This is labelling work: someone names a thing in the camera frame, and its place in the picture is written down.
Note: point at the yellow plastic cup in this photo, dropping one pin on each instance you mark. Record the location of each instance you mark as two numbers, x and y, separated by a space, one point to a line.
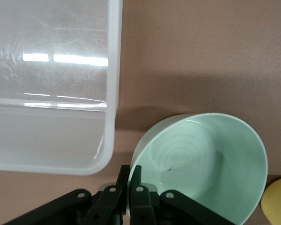
278 199

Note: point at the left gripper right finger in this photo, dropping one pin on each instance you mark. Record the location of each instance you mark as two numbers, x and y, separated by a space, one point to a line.
142 206

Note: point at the clear plastic box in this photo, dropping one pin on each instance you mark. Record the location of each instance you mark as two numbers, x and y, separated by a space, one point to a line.
49 70

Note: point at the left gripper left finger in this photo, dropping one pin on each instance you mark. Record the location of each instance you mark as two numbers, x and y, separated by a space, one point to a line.
103 206

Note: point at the mint green bowl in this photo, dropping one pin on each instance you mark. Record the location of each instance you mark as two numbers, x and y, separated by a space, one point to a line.
213 152

